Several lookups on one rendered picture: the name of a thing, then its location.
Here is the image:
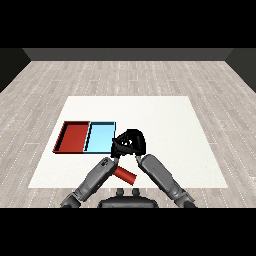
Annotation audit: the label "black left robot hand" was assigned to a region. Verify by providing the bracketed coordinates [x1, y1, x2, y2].
[110, 135, 129, 160]

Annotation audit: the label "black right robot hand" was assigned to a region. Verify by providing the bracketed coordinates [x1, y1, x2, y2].
[116, 128, 147, 158]

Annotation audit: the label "light blue shallow open box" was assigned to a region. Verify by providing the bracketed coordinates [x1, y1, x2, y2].
[82, 121, 117, 154]

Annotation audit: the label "red can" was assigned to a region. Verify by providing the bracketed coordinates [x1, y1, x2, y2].
[112, 165, 138, 186]

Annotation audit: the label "red shallow open box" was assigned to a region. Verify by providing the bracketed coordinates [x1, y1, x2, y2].
[52, 120, 91, 155]

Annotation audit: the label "dark grey robot body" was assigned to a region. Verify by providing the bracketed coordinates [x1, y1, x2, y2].
[97, 187, 160, 209]

